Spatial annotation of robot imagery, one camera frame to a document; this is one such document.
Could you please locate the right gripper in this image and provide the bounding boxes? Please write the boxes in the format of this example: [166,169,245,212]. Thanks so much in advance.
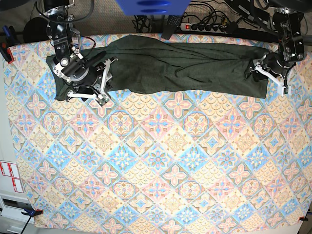
[65,57,118,106]

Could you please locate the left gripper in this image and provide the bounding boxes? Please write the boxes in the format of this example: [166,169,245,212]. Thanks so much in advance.
[252,52,294,95]

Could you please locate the dark green long-sleeve shirt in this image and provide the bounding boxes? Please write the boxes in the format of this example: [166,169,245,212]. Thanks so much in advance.
[46,35,271,102]

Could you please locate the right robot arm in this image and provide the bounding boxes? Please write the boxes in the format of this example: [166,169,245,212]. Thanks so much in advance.
[39,0,117,106]

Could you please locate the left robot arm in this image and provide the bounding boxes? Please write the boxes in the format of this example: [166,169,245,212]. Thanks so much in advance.
[251,7,305,96]

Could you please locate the black power strip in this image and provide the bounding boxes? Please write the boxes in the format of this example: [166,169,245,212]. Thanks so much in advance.
[180,23,225,33]

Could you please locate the black round stand base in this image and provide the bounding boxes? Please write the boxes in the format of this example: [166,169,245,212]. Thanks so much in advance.
[23,17,49,43]

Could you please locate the blue plastic box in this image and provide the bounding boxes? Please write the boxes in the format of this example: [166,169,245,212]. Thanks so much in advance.
[116,0,191,16]

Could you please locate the patterned pastel tablecloth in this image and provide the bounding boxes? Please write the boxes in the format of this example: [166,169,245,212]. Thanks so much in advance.
[2,42,312,234]

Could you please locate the blue clamp top left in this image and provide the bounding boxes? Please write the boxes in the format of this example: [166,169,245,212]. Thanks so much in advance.
[0,25,15,64]

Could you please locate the blue clamp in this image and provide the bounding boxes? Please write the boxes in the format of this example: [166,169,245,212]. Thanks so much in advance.
[21,209,43,234]
[0,25,15,64]

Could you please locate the black remote control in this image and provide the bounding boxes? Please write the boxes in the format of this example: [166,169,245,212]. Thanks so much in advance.
[161,15,182,40]

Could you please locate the red white label stickers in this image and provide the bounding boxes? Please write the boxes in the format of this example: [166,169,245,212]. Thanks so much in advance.
[0,161,23,193]

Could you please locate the blue clamp bottom left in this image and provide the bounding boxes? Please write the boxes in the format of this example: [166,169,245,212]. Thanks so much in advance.
[21,209,43,234]

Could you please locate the red clamp bottom right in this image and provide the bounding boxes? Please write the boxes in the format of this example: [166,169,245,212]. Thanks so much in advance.
[299,216,309,221]

